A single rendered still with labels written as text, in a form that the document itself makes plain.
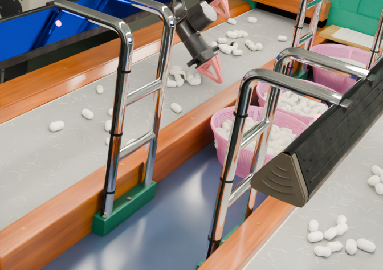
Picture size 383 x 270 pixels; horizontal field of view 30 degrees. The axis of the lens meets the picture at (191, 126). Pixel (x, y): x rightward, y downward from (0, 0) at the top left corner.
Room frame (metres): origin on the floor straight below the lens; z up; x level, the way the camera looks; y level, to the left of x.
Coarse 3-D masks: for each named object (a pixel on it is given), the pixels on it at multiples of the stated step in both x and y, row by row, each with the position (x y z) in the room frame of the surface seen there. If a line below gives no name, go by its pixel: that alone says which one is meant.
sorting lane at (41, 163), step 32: (224, 32) 2.39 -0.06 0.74; (256, 32) 2.46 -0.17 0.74; (288, 32) 2.52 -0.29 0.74; (224, 64) 2.09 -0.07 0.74; (256, 64) 2.14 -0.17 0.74; (64, 96) 1.66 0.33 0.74; (96, 96) 1.69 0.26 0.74; (192, 96) 1.80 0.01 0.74; (0, 128) 1.43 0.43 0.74; (32, 128) 1.46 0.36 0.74; (64, 128) 1.49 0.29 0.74; (96, 128) 1.52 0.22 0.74; (128, 128) 1.54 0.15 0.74; (160, 128) 1.57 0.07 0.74; (0, 160) 1.30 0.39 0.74; (32, 160) 1.32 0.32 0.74; (64, 160) 1.34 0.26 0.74; (96, 160) 1.37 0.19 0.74; (0, 192) 1.18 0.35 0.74; (32, 192) 1.20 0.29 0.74; (0, 224) 1.07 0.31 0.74
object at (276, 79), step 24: (288, 48) 1.23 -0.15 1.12; (264, 72) 1.09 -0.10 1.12; (336, 72) 1.19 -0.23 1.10; (360, 72) 1.17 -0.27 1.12; (240, 96) 1.09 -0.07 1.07; (312, 96) 1.04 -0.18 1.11; (336, 96) 1.04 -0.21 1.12; (240, 120) 1.10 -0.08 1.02; (264, 120) 1.23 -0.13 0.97; (240, 144) 1.10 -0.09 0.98; (264, 144) 1.23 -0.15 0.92; (240, 192) 1.16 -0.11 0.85; (216, 216) 1.09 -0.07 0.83; (240, 216) 1.24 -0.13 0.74; (216, 240) 1.10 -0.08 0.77
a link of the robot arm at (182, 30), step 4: (184, 20) 1.94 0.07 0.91; (188, 20) 1.93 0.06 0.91; (176, 24) 1.97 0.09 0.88; (180, 24) 1.93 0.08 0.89; (184, 24) 1.93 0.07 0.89; (188, 24) 1.94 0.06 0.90; (176, 28) 1.94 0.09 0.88; (180, 28) 1.93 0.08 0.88; (184, 28) 1.93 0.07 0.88; (188, 28) 1.93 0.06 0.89; (192, 28) 1.93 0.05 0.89; (176, 32) 1.94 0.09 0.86; (180, 32) 1.93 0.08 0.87; (184, 32) 1.93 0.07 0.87; (188, 32) 1.92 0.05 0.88; (192, 32) 1.93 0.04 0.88; (196, 32) 1.93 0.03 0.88; (180, 36) 1.93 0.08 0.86; (184, 36) 1.92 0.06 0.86; (188, 36) 1.92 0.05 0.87; (184, 40) 1.92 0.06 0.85
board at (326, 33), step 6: (324, 30) 2.51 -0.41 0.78; (330, 30) 2.52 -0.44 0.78; (336, 30) 2.53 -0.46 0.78; (324, 36) 2.45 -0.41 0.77; (330, 36) 2.45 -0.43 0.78; (342, 42) 2.43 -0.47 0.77; (348, 42) 2.42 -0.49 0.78; (360, 48) 2.40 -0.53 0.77; (366, 48) 2.39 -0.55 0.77; (378, 54) 2.37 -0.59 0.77
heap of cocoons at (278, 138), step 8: (248, 120) 1.71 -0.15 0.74; (216, 128) 1.63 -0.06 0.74; (224, 128) 1.64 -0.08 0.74; (248, 128) 1.65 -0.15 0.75; (272, 128) 1.68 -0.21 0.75; (280, 128) 1.70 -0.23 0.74; (224, 136) 1.59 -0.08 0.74; (272, 136) 1.64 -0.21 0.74; (280, 136) 1.65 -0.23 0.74; (288, 136) 1.66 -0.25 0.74; (216, 144) 1.57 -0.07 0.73; (248, 144) 1.56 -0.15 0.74; (272, 144) 1.59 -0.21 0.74; (280, 144) 1.61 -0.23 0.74; (272, 152) 1.57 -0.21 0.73
